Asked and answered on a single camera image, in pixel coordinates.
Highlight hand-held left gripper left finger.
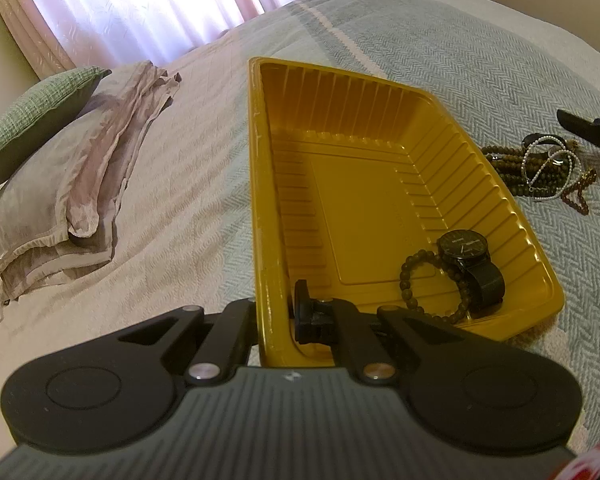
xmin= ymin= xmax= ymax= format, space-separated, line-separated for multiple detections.
xmin=118 ymin=298 xmax=257 ymax=387

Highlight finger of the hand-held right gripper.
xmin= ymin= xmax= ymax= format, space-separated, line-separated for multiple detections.
xmin=556 ymin=108 xmax=600 ymax=150

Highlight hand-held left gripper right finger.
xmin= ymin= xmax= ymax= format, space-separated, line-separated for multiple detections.
xmin=292 ymin=280 xmax=482 ymax=387

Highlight white pearl necklace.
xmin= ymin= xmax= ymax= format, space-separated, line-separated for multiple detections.
xmin=521 ymin=135 xmax=582 ymax=204

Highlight black bangle bracelet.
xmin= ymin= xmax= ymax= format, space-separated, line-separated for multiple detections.
xmin=524 ymin=131 xmax=568 ymax=161

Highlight brown bead necklace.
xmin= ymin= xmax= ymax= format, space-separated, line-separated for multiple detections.
xmin=560 ymin=167 xmax=598 ymax=214

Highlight dark bead necklace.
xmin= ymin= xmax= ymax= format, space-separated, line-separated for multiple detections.
xmin=481 ymin=144 xmax=581 ymax=197

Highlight yellow plastic tray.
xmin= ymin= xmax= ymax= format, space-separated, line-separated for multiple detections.
xmin=247 ymin=56 xmax=566 ymax=368

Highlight black wrist watch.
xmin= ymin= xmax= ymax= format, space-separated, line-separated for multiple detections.
xmin=436 ymin=230 xmax=506 ymax=319

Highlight grey pink pillow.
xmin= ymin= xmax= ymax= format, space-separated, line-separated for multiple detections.
xmin=0 ymin=67 xmax=146 ymax=302

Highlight green woven pillow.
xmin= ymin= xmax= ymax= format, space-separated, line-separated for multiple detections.
xmin=0 ymin=66 xmax=112 ymax=189

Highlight white sheer curtain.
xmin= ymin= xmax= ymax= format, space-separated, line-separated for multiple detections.
xmin=30 ymin=0 xmax=266 ymax=68

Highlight red white printed cloth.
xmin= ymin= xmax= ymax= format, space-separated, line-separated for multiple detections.
xmin=555 ymin=441 xmax=600 ymax=480

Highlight dark bead bracelet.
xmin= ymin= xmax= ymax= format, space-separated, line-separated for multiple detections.
xmin=399 ymin=249 xmax=474 ymax=325

